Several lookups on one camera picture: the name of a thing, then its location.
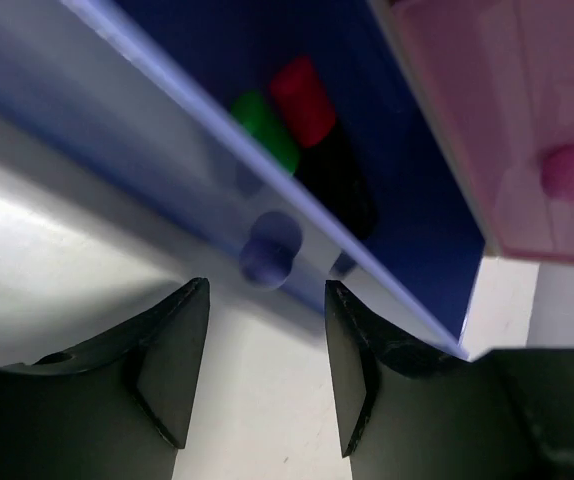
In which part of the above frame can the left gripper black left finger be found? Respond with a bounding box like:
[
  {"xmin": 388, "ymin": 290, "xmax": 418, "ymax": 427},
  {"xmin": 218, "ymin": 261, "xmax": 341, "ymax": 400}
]
[{"xmin": 0, "ymin": 278, "xmax": 210, "ymax": 479}]

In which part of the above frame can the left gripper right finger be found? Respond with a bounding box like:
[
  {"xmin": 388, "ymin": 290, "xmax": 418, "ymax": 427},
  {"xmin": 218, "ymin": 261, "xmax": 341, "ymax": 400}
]
[{"xmin": 325, "ymin": 281, "xmax": 574, "ymax": 479}]

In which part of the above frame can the orange cap highlighter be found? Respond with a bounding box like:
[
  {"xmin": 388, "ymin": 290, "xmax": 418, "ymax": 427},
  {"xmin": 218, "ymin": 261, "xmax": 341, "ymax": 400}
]
[{"xmin": 269, "ymin": 56, "xmax": 378, "ymax": 240}]

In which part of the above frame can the wide purple-blue drawer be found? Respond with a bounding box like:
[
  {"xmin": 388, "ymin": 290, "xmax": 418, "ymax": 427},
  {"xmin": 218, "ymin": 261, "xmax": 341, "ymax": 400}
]
[{"xmin": 0, "ymin": 1, "xmax": 483, "ymax": 357}]

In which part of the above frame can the green cap highlighter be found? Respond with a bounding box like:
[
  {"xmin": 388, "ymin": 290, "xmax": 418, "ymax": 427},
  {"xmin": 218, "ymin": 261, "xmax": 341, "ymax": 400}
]
[{"xmin": 230, "ymin": 90, "xmax": 301, "ymax": 174}]

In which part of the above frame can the pink drawer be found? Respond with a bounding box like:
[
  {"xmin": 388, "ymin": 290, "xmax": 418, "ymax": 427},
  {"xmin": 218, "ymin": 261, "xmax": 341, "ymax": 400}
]
[{"xmin": 371, "ymin": 1, "xmax": 574, "ymax": 264}]

